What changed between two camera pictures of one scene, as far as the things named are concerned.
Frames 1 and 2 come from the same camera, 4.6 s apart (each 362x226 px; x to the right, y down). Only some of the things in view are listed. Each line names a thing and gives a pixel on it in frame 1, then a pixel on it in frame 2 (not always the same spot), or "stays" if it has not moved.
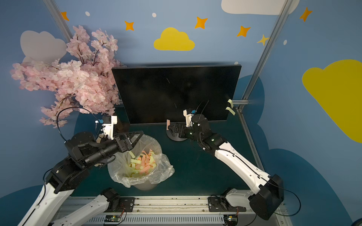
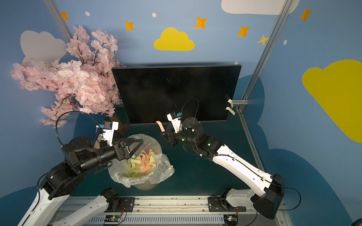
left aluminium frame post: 55,13 stays
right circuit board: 230,220 stays
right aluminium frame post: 245,98 stays
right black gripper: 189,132 to 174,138
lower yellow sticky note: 231,110 stays
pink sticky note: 168,124 to 162,127
